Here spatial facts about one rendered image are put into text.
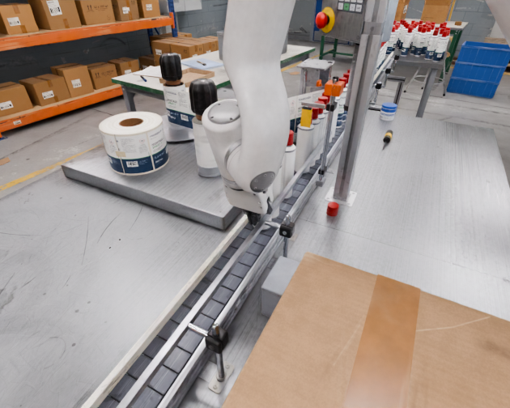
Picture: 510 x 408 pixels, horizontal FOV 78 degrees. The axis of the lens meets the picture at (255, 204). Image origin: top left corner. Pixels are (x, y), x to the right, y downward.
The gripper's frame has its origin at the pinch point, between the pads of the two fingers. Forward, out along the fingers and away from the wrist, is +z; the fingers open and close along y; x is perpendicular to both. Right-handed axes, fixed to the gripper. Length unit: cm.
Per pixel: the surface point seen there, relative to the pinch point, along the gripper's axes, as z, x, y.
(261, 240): 5.6, 3.1, -2.5
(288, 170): 2.7, -18.6, -1.6
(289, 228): -3.6, 2.3, -10.5
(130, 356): -10.7, 37.9, 3.1
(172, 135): 18, -34, 56
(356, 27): -24, -45, -11
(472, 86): 243, -435, -98
